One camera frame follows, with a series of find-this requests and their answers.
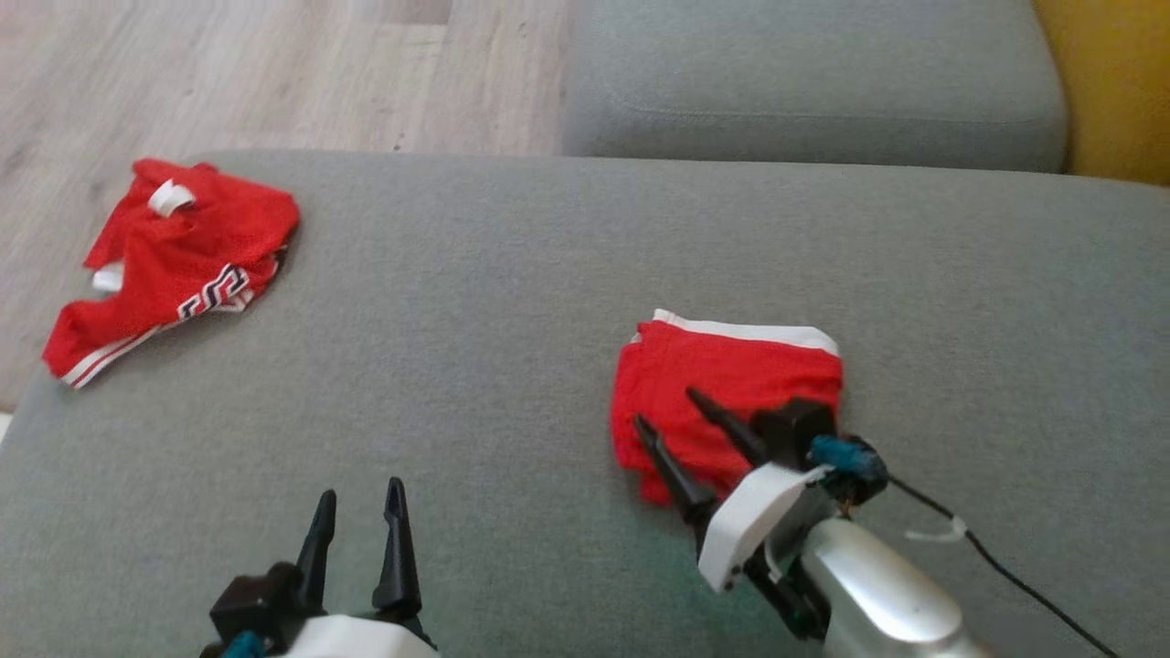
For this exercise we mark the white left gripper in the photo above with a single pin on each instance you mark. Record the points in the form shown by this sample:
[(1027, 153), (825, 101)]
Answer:
[(356, 640)]

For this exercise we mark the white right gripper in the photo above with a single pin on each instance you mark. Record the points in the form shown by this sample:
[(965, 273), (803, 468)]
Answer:
[(749, 521)]

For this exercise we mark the red white shorts number 23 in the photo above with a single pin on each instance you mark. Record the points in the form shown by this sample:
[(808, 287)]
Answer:
[(713, 375)]

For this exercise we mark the red jersey with white trim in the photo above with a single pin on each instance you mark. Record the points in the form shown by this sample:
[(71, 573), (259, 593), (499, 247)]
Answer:
[(183, 247)]

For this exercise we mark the large grey sofa seat cushion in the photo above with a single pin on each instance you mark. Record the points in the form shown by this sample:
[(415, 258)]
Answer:
[(457, 366)]

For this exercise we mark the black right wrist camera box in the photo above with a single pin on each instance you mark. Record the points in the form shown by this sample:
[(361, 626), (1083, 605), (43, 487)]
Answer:
[(795, 425)]

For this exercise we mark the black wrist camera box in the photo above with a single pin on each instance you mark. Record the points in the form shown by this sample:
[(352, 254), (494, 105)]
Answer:
[(795, 425), (251, 599)]

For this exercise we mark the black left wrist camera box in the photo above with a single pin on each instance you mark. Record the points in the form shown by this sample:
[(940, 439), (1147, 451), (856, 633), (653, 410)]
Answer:
[(251, 599)]

